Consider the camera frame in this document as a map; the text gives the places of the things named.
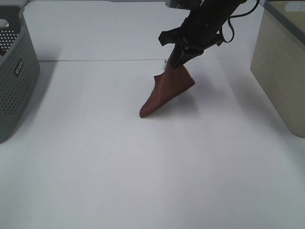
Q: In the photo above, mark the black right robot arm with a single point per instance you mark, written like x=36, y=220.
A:
x=216, y=12

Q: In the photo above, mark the grey perforated plastic basket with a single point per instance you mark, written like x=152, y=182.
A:
x=19, y=69

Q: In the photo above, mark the beige storage bin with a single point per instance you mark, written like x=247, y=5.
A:
x=278, y=62

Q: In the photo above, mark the brown towel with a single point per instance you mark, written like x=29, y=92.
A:
x=168, y=85

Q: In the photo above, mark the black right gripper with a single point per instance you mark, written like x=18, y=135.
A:
x=190, y=40

